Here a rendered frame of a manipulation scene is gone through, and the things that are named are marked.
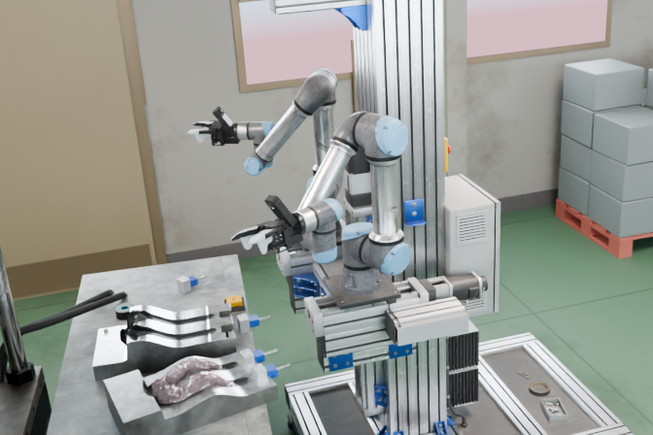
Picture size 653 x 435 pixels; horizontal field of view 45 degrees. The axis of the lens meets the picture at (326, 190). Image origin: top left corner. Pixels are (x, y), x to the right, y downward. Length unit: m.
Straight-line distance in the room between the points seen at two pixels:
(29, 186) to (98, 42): 1.00
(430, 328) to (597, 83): 2.99
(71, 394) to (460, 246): 1.48
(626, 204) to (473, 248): 2.44
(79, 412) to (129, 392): 0.24
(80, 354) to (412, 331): 1.24
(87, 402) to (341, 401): 1.27
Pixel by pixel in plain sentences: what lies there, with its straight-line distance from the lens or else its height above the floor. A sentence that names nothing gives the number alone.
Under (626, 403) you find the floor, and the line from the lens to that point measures 4.13.
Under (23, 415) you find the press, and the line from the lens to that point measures 2.92.
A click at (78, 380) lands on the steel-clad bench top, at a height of 0.80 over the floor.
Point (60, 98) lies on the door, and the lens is 5.06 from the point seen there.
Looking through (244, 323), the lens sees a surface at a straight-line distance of 3.06.
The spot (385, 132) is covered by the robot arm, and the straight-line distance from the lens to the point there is 2.44.
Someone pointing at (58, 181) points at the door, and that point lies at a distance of 5.21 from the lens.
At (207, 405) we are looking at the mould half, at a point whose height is 0.87.
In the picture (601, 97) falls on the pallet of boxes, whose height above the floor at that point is 0.97.
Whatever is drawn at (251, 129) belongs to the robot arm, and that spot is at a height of 1.45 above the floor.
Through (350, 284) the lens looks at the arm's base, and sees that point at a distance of 2.77.
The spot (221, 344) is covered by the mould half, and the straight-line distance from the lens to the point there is 2.89.
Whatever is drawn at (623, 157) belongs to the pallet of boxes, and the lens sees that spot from 5.26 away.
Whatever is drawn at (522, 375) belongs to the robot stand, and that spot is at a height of 0.21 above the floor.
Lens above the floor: 2.37
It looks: 21 degrees down
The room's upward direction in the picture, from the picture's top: 4 degrees counter-clockwise
